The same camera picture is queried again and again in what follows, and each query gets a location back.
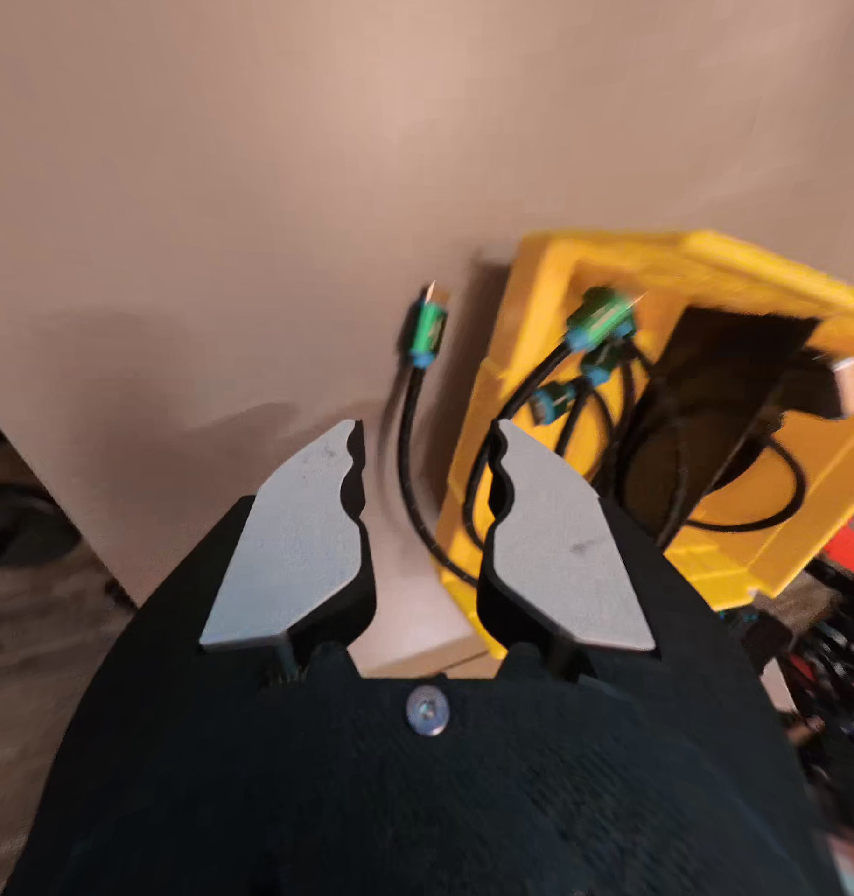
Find black braided cable green plugs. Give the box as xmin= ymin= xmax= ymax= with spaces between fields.
xmin=388 ymin=280 xmax=641 ymax=589
xmin=528 ymin=343 xmax=652 ymax=491

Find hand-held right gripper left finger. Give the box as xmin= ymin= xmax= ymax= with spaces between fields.
xmin=198 ymin=419 xmax=378 ymax=673

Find thin black usb cable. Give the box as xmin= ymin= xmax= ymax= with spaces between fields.
xmin=682 ymin=349 xmax=854 ymax=536

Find yellow plastic bin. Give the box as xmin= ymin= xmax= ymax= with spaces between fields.
xmin=434 ymin=230 xmax=854 ymax=662

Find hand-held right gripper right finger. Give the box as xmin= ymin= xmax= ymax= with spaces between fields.
xmin=476 ymin=419 xmax=658 ymax=667

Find black usb hub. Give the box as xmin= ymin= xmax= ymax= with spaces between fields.
xmin=633 ymin=304 xmax=823 ymax=554

